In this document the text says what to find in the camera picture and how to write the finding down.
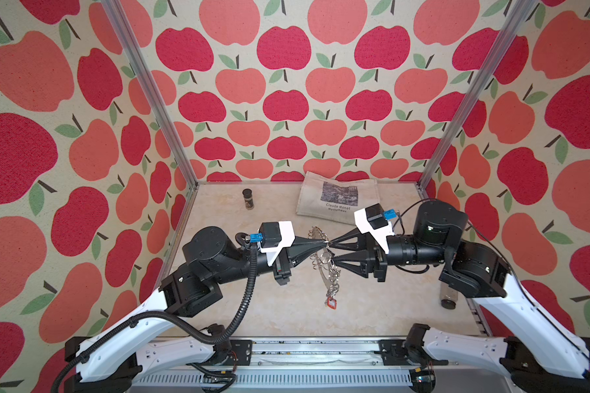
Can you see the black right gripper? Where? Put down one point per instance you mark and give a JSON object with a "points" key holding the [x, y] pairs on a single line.
{"points": [[372, 257]]}

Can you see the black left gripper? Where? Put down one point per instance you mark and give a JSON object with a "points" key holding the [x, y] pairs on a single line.
{"points": [[301, 249]]}

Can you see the metal disc with key rings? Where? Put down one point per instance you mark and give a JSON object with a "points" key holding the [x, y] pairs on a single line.
{"points": [[323, 262]]}

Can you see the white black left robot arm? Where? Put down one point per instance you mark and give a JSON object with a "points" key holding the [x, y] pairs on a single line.
{"points": [[157, 335]]}

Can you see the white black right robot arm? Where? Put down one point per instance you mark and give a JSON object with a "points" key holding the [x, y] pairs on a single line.
{"points": [[539, 355]]}

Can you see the cream Monet canvas bag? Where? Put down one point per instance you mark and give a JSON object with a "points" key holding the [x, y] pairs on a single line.
{"points": [[330, 199]]}

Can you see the red white key tag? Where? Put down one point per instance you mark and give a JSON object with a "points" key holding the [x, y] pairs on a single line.
{"points": [[331, 302]]}

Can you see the small dark spice jar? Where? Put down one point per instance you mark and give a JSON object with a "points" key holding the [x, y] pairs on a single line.
{"points": [[248, 198]]}

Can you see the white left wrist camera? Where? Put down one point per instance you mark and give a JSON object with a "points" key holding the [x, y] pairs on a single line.
{"points": [[272, 238]]}

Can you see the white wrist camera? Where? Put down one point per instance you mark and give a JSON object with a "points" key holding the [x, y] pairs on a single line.
{"points": [[377, 222], [272, 238]]}

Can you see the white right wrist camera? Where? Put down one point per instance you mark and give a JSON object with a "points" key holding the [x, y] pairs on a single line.
{"points": [[377, 222]]}

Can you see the grey cylinder near right wall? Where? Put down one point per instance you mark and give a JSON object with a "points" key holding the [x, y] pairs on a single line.
{"points": [[448, 297]]}

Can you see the front aluminium rail base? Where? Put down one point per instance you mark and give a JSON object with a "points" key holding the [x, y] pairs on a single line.
{"points": [[301, 364]]}

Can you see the right rear aluminium frame post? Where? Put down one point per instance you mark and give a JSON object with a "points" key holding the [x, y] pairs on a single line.
{"points": [[514, 21]]}

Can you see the aluminium frame post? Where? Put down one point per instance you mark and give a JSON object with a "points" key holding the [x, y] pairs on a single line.
{"points": [[122, 27], [514, 21]]}

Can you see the left rear aluminium frame post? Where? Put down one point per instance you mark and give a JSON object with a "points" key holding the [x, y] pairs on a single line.
{"points": [[122, 27]]}

